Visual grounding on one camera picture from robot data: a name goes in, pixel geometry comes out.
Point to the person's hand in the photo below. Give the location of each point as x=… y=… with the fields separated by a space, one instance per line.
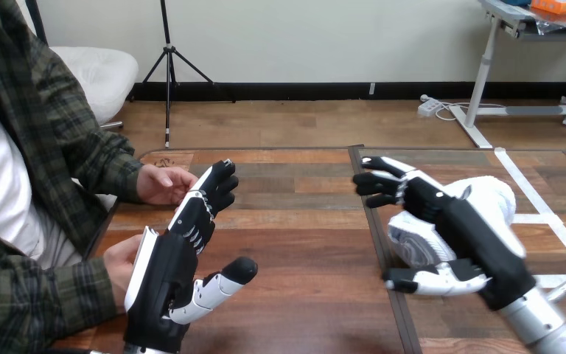
x=119 y=264
x=163 y=184

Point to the rolled white towel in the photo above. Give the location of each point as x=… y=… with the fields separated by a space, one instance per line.
x=488 y=200

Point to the white power strip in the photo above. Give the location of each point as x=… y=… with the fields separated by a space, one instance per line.
x=428 y=107

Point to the person's body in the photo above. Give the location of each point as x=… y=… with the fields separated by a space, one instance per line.
x=14 y=146

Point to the orange thing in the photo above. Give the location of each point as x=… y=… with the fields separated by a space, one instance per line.
x=559 y=6

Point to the person's forearm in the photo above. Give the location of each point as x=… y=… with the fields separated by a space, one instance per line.
x=102 y=161
x=34 y=303

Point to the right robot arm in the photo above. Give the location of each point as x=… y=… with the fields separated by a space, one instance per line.
x=539 y=322

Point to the white desk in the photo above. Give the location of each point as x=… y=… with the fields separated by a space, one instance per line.
x=517 y=73

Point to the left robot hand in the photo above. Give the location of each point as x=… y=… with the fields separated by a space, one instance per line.
x=158 y=288

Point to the black tripod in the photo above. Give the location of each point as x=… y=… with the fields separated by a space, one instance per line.
x=168 y=63

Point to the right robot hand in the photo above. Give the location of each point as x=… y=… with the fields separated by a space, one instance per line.
x=473 y=239

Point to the white cushioned chair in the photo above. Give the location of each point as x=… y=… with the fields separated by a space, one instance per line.
x=100 y=80

